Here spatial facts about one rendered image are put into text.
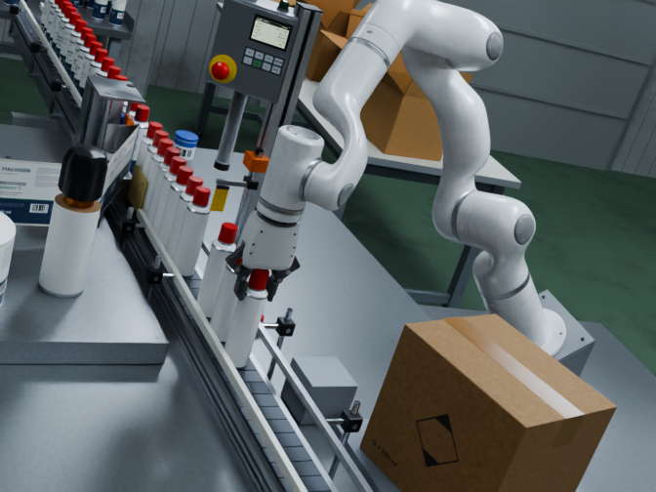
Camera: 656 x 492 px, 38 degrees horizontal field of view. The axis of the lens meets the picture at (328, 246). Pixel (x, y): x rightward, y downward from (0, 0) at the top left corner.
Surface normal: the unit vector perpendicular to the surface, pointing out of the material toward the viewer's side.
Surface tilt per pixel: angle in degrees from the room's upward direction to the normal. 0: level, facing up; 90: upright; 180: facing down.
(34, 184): 90
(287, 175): 89
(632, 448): 0
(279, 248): 92
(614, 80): 90
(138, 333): 0
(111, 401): 0
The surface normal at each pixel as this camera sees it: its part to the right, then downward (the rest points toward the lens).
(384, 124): -0.87, -0.07
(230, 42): -0.16, 0.35
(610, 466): 0.29, -0.88
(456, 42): 0.00, 0.14
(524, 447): 0.57, 0.47
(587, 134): 0.32, 0.47
